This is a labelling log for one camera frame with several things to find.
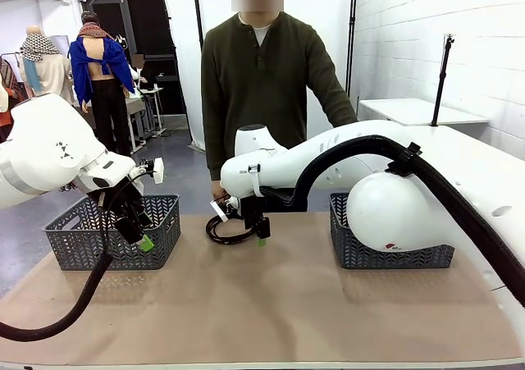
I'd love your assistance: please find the person's left forearm green sleeve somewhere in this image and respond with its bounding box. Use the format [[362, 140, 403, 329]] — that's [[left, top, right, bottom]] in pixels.
[[322, 85, 359, 129]]

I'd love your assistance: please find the person's right forearm green sleeve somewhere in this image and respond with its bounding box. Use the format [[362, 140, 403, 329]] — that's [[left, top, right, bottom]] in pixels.
[[201, 111, 228, 181]]

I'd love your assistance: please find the black right arm cable sleeve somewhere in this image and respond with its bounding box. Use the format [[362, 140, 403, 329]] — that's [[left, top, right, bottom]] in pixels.
[[262, 135, 525, 308]]

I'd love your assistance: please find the thin black cable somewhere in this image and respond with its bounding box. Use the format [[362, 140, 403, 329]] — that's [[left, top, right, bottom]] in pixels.
[[204, 212, 260, 246]]

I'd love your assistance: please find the seated person in black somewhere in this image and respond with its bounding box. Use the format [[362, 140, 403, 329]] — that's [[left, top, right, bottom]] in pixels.
[[130, 53, 159, 90]]

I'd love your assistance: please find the grey plastic lattice basket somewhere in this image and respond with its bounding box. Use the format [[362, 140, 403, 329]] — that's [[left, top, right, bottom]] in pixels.
[[328, 192, 456, 270], [43, 194, 182, 272]]

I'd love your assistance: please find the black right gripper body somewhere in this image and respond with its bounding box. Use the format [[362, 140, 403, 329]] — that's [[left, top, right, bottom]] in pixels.
[[240, 197, 266, 230]]

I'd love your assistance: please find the black tripod pole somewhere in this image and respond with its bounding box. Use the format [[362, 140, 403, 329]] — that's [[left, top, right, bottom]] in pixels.
[[430, 33, 457, 127]]

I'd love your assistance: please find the grey workshop desk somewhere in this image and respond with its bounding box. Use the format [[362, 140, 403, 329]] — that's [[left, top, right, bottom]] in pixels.
[[122, 86, 167, 154]]

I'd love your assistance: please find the small white table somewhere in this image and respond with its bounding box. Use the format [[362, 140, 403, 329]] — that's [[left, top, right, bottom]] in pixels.
[[358, 98, 491, 127]]

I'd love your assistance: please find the white photo backdrop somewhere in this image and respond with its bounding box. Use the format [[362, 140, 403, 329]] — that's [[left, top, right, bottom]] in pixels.
[[162, 0, 358, 154]]

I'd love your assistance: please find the black left arm cable sleeve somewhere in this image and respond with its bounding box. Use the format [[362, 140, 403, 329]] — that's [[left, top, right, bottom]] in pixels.
[[0, 172, 145, 343]]

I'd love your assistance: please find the black backdrop stand pole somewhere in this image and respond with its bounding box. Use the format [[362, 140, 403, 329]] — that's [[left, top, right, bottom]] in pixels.
[[343, 0, 360, 101], [161, 0, 206, 52]]

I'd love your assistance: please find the black arm cable sleeve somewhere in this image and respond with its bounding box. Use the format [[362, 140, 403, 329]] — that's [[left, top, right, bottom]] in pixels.
[[262, 135, 525, 308], [0, 172, 145, 343]]

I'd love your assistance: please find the person in green sweater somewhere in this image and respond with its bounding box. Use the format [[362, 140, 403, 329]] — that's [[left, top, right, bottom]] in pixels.
[[200, 0, 359, 213]]

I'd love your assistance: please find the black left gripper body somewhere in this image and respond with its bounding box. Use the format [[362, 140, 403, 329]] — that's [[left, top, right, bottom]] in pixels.
[[99, 178, 145, 222]]

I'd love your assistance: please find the mannequin with blue jacket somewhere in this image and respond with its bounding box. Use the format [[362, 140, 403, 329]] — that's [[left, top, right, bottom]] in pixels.
[[68, 11, 137, 158]]

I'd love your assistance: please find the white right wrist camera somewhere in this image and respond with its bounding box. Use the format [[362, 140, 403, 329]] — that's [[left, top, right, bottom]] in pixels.
[[208, 195, 241, 224]]

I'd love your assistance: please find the black framed glass door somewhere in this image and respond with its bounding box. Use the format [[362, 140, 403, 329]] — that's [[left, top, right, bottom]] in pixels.
[[84, 0, 188, 117]]

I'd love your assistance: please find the mannequin with cream sweater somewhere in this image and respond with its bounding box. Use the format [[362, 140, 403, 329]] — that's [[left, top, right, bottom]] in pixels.
[[19, 25, 77, 107]]

